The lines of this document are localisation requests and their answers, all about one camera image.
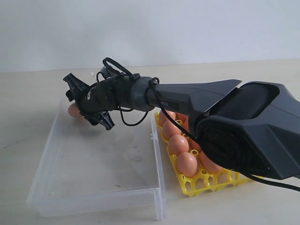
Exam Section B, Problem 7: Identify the clear plastic bin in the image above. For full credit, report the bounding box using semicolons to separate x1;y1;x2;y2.
27;97;166;220

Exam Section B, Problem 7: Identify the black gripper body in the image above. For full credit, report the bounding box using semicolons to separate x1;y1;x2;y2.
63;73;118;131

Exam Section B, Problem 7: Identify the yellow plastic egg tray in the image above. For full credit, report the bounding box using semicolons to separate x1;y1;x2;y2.
154;111;252;197

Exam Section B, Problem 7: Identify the black cable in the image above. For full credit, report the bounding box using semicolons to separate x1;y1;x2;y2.
95;57;300;192

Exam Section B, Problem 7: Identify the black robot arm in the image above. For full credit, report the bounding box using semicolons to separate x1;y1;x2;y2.
64;74;300;180

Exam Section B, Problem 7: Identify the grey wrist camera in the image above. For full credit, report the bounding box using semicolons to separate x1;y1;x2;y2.
100;65;117;79

